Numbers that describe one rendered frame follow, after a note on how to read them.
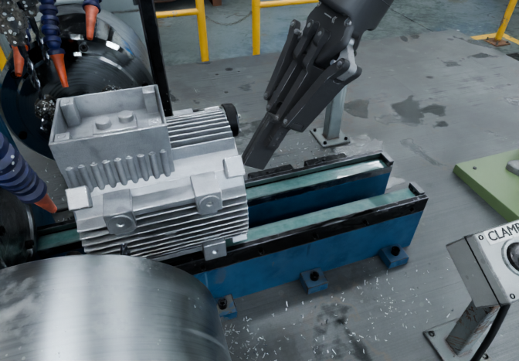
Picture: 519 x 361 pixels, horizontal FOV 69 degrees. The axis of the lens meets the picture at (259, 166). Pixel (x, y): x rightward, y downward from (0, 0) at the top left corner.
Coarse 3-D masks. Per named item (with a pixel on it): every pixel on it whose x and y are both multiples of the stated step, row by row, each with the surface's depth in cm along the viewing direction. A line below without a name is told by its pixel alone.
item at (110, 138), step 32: (96, 96) 46; (128, 96) 48; (64, 128) 45; (96, 128) 44; (128, 128) 44; (160, 128) 41; (64, 160) 40; (96, 160) 41; (128, 160) 42; (160, 160) 44
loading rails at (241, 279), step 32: (352, 160) 71; (384, 160) 72; (256, 192) 66; (288, 192) 66; (320, 192) 69; (352, 192) 72; (384, 192) 76; (416, 192) 65; (64, 224) 59; (256, 224) 69; (288, 224) 60; (320, 224) 59; (352, 224) 61; (384, 224) 64; (416, 224) 67; (192, 256) 54; (224, 256) 55; (256, 256) 57; (288, 256) 60; (320, 256) 63; (352, 256) 67; (384, 256) 68; (224, 288) 60; (256, 288) 63; (320, 288) 63; (224, 320) 59
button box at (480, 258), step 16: (512, 224) 38; (464, 240) 39; (480, 240) 37; (496, 240) 37; (512, 240) 38; (464, 256) 39; (480, 256) 37; (496, 256) 37; (464, 272) 40; (480, 272) 38; (496, 272) 36; (512, 272) 36; (480, 288) 38; (496, 288) 36; (512, 288) 36; (480, 304) 38; (496, 304) 37
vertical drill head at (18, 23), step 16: (0, 0) 29; (16, 0) 30; (32, 0) 37; (0, 16) 30; (16, 16) 31; (32, 16) 38; (0, 32) 31; (16, 32) 31; (48, 64) 41; (32, 80) 35
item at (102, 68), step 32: (32, 32) 59; (64, 32) 57; (96, 32) 60; (128, 32) 69; (32, 64) 57; (96, 64) 60; (128, 64) 62; (0, 96) 58; (32, 96) 59; (64, 96) 61; (32, 128) 62
